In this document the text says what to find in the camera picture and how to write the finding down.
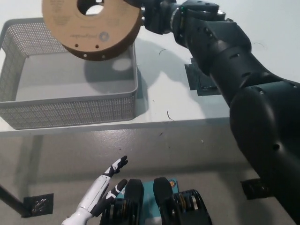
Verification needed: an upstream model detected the black ribbed left torso block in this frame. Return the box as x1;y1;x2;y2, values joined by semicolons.
100;179;145;225

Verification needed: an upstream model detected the white and black left hand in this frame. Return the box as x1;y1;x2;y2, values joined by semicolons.
78;155;129;218

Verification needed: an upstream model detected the black tape patch on table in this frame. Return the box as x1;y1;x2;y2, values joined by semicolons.
184;57;222;96

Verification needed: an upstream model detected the black ribbed torso block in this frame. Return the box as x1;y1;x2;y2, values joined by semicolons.
100;179;145;225
153;177;213;225

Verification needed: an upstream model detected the brown cardboard filament spool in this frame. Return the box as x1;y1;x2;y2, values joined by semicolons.
42;0;143;62

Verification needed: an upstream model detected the black floor tape patch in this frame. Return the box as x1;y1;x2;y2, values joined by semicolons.
23;193;54;218
240;178;267;200

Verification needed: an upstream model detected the black table leg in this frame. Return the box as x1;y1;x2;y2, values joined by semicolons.
0;184;26;215

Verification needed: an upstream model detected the black ribbed right torso block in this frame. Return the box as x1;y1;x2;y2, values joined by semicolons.
153;177;213;225

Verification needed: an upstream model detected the black and white right hand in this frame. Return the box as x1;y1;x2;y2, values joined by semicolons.
140;0;178;35

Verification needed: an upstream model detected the grey perforated plastic basket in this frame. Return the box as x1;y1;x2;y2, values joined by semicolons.
0;18;149;130

